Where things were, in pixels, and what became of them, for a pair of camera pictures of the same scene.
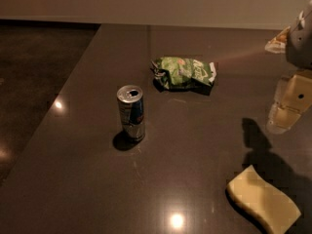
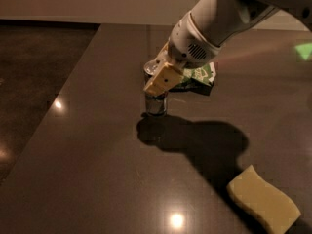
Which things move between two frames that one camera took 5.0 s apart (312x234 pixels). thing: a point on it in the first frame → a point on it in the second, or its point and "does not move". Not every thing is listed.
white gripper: x=300 y=44 → x=187 y=44
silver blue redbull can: x=131 y=99 → x=155 y=104
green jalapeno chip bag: x=183 y=73 does not move
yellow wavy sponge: x=249 y=191 does not move
